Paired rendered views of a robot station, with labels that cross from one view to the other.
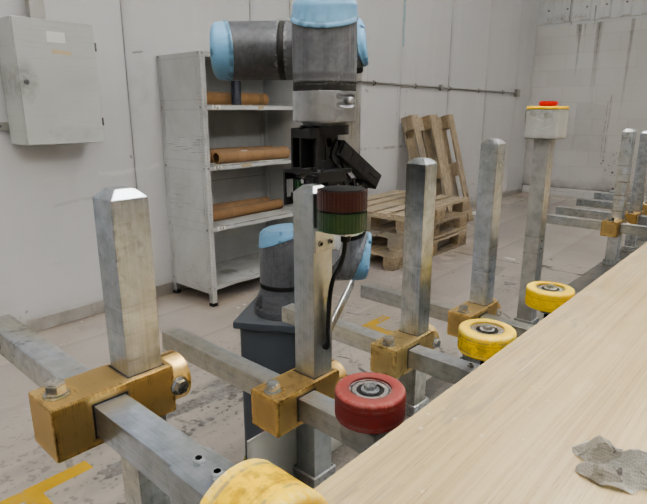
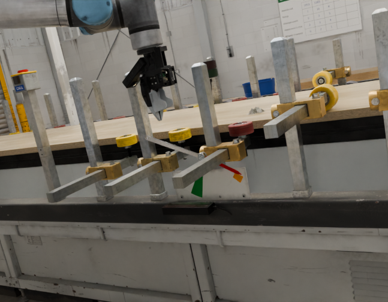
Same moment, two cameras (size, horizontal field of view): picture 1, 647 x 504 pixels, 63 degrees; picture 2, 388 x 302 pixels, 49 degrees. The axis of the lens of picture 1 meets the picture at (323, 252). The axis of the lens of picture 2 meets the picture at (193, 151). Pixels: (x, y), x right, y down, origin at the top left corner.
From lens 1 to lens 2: 1.57 m
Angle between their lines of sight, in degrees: 97
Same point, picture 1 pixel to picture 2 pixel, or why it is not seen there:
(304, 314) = (213, 117)
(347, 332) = (147, 169)
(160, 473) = not seen: hidden behind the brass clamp
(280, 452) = (231, 182)
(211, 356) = (207, 161)
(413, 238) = (144, 108)
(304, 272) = (210, 98)
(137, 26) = not seen: outside the picture
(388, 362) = (175, 160)
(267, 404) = (242, 145)
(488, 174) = (83, 94)
